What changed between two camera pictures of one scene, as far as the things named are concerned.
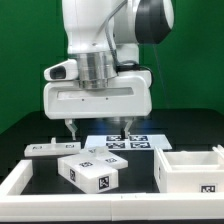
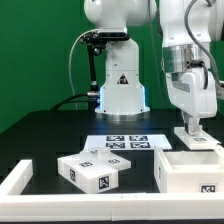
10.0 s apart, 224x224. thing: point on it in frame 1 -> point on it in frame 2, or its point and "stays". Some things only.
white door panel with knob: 53,148 -> 202,141
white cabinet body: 189,171 stays
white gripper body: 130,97 -> 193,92
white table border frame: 108,207 stays
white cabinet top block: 87,172 stays
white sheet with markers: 133,142 stays
